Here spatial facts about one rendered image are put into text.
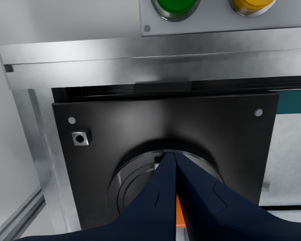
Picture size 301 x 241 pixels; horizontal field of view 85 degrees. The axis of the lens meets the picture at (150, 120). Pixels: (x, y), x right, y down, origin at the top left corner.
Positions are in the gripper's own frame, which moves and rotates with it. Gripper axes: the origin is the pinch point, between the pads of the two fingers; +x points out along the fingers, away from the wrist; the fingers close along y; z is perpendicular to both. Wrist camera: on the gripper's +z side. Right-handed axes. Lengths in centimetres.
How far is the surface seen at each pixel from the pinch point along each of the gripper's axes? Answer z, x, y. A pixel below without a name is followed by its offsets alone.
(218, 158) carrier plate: -5.4, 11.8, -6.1
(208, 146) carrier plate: -3.7, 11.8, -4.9
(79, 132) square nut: -1.0, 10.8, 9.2
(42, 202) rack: -14.2, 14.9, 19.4
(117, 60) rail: 6.1, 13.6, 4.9
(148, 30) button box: 8.6, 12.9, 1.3
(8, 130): -4.7, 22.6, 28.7
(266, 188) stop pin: -10.0, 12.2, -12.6
